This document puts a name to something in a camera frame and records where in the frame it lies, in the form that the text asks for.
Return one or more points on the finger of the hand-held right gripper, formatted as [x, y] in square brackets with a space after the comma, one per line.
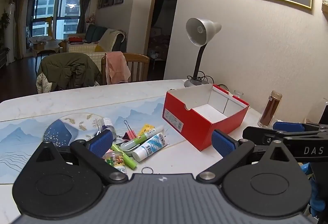
[288, 126]
[258, 133]

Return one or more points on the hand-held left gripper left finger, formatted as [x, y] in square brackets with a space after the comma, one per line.
[101, 142]

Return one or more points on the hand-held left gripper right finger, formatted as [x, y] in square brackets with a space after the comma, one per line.
[223, 144]

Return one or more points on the small jar with silver lid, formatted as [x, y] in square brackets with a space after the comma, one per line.
[108, 125]

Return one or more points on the small bottle with green cap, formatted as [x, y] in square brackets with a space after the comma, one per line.
[116, 161]

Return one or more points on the red cardboard box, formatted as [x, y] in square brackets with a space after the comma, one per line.
[205, 124]

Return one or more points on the pink binder clip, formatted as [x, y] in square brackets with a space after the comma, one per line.
[131, 135]

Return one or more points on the green highlighter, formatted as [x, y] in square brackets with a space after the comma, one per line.
[126, 160]

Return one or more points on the small yellow box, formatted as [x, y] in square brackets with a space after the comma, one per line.
[146, 128]

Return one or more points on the white tube with blue label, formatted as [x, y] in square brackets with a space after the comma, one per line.
[151, 146]

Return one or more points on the person's right hand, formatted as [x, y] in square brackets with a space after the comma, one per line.
[320, 198]

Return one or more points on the brown bottle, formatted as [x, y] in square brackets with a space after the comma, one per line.
[270, 108]

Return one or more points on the small clear glass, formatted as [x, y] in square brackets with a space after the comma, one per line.
[238, 94]

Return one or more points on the blue mountain print table mat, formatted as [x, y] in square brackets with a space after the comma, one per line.
[133, 111]

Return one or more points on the pink cloth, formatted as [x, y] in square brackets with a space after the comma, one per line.
[116, 66]

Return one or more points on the olive green jacket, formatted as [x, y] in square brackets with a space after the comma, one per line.
[66, 67]

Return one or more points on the wooden dining chair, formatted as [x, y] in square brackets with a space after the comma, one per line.
[139, 65]

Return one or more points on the beige blanket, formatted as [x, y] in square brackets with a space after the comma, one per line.
[107, 39]

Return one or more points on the dark green sofa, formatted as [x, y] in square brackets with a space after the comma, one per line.
[93, 32]

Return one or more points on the cluttered coffee table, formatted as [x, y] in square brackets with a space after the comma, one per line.
[43, 43]

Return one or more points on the white desk lamp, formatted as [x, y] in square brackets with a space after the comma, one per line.
[201, 30]

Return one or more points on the pink plush toy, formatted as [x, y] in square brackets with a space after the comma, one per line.
[90, 19]

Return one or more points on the yellow toy figure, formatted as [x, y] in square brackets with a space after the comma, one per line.
[50, 27]

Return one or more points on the dark wooden tv cabinet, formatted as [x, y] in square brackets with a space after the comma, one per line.
[2, 57]

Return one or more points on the large window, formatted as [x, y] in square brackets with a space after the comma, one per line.
[53, 11]

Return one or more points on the grey curtain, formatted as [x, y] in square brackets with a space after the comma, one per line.
[85, 4]
[20, 21]

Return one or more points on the white tower air conditioner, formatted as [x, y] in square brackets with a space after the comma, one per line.
[11, 32]

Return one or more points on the green potted plant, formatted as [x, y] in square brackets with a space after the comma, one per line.
[4, 27]

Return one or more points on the wooden wall shelf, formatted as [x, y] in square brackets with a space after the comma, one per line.
[325, 1]

